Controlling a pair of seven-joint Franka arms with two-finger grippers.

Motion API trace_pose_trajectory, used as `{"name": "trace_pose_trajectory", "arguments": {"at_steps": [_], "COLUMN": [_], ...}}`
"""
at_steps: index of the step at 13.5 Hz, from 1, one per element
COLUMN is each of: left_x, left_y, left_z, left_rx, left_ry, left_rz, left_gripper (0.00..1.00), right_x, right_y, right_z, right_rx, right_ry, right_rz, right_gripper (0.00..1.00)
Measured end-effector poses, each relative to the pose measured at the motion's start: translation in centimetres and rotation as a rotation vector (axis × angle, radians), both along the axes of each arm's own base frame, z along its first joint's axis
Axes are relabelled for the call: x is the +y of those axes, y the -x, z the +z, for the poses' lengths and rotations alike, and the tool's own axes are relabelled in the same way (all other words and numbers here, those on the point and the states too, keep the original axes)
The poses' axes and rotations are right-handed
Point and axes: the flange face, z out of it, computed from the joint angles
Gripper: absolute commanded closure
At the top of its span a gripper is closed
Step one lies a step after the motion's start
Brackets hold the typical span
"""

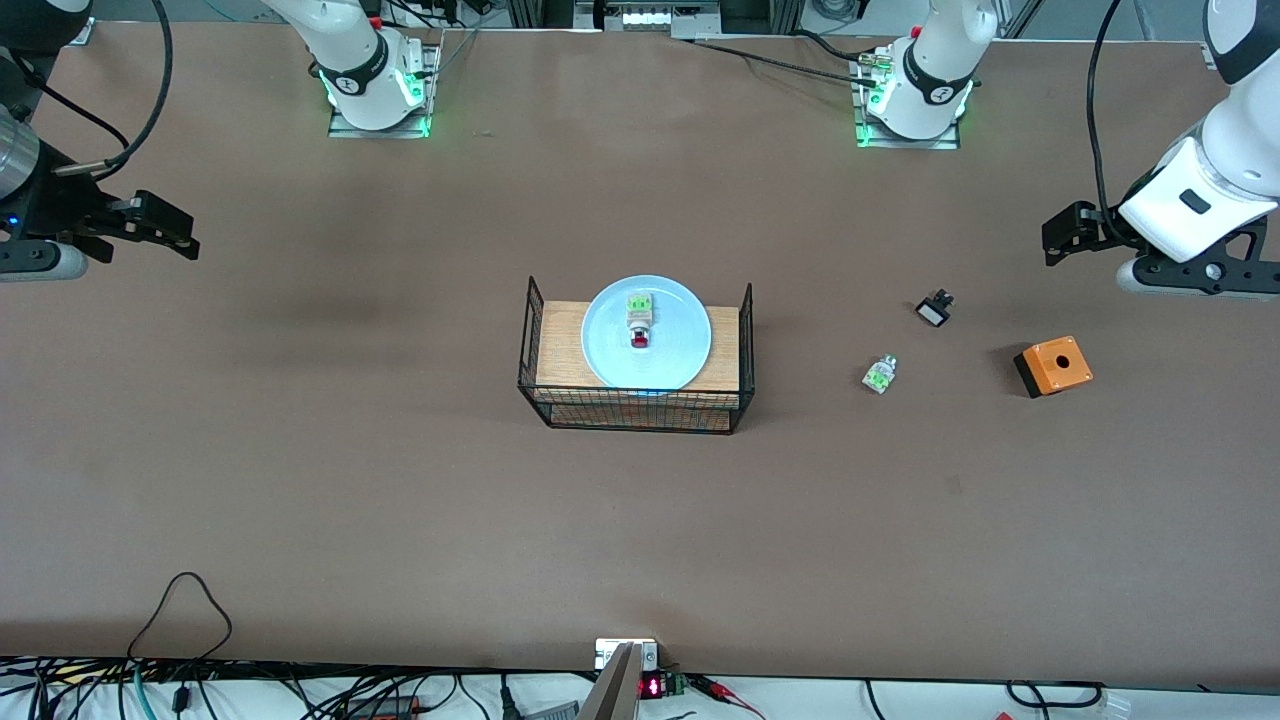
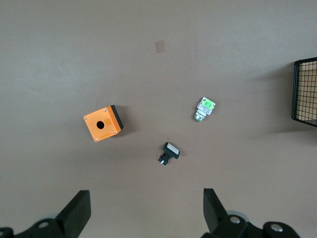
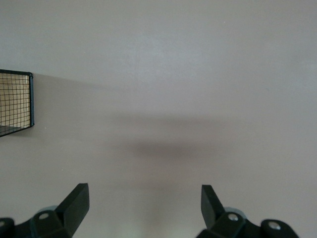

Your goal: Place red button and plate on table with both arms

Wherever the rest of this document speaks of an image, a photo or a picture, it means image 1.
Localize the red push button switch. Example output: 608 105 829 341
624 292 657 351

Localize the light blue round plate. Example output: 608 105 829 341
580 274 713 393

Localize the wooden board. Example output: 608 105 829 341
535 300 743 409

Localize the black power adapter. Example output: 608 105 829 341
345 695 423 719

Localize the red black test lead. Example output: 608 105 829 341
688 674 769 720

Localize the grey metal bar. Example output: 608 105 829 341
578 642 643 720

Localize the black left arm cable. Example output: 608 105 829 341
1085 0 1126 221

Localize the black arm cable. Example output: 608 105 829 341
1085 0 1126 221
50 0 174 179

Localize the orange button enclosure box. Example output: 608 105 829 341
1012 336 1094 399

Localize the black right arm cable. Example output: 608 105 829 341
50 0 174 179

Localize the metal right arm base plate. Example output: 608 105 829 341
328 40 441 139

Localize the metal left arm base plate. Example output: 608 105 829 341
852 50 961 151

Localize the black cable on table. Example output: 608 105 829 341
690 38 883 87

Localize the black looped cable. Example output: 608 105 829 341
128 572 233 661

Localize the black wire rack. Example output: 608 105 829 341
517 276 755 436

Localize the black cable loop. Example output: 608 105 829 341
1004 680 1107 709

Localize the silver aluminium frame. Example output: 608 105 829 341
505 0 806 41

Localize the white metal bracket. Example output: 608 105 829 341
595 638 659 671

